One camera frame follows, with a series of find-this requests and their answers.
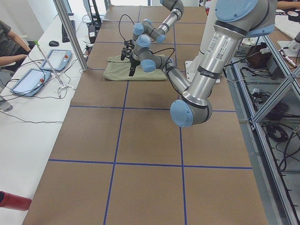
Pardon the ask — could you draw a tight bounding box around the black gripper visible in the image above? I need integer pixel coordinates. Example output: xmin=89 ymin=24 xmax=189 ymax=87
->
xmin=128 ymin=57 xmax=140 ymax=76

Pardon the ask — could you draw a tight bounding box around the olive green long-sleeve shirt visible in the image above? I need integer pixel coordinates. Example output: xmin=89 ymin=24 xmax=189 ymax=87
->
xmin=103 ymin=55 xmax=167 ymax=81

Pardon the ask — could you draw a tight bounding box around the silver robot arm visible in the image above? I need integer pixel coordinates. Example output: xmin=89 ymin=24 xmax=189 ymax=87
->
xmin=132 ymin=0 xmax=184 ymax=45
xmin=129 ymin=0 xmax=277 ymax=127

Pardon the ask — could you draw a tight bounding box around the black box with white label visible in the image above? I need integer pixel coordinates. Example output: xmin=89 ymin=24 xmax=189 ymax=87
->
xmin=88 ymin=25 xmax=97 ymax=44

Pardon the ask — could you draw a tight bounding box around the black keyboard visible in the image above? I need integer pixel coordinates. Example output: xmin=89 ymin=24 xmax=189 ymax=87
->
xmin=61 ymin=20 xmax=76 ymax=43

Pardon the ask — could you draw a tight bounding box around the far blue teach pendant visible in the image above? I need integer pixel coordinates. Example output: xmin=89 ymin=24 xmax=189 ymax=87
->
xmin=47 ymin=49 xmax=72 ymax=72

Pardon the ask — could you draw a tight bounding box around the blue teach pendant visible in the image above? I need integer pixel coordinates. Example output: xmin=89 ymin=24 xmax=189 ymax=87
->
xmin=47 ymin=49 xmax=72 ymax=72
xmin=10 ymin=68 xmax=51 ymax=97

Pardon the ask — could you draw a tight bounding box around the black computer mouse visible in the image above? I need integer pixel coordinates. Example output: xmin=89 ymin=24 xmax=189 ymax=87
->
xmin=48 ymin=40 xmax=59 ymax=47

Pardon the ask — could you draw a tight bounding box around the metal rod with green tip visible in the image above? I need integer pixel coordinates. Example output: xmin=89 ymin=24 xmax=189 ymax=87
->
xmin=34 ymin=41 xmax=76 ymax=98

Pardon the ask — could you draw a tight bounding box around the near blue teach pendant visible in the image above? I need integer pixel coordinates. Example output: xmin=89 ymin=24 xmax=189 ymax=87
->
xmin=10 ymin=68 xmax=51 ymax=97

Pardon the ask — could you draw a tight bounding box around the white basket with green items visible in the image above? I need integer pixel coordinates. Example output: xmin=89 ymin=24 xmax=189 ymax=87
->
xmin=235 ymin=38 xmax=251 ymax=57

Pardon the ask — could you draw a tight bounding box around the seated person in dark shirt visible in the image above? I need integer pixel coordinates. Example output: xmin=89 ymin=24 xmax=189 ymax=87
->
xmin=0 ymin=21 xmax=33 ymax=71

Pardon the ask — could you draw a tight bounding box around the clear plastic bottle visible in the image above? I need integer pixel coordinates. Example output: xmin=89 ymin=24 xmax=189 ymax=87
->
xmin=0 ymin=98 xmax=13 ymax=112

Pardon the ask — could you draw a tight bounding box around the red cylinder bottle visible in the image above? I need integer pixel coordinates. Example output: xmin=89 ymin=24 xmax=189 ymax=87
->
xmin=0 ymin=191 xmax=32 ymax=211

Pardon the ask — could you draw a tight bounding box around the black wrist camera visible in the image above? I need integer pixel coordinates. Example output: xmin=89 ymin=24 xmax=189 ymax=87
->
xmin=120 ymin=40 xmax=135 ymax=61

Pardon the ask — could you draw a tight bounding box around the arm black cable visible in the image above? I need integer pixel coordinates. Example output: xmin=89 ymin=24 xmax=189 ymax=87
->
xmin=150 ymin=47 xmax=181 ymax=94
xmin=118 ymin=14 xmax=136 ymax=44

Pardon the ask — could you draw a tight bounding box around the white camera mast with base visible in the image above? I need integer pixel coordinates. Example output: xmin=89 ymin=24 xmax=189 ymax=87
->
xmin=185 ymin=0 xmax=217 ymax=83

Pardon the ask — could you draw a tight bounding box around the aluminium frame post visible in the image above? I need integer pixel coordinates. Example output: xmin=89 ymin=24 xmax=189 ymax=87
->
xmin=53 ymin=0 xmax=88 ymax=72

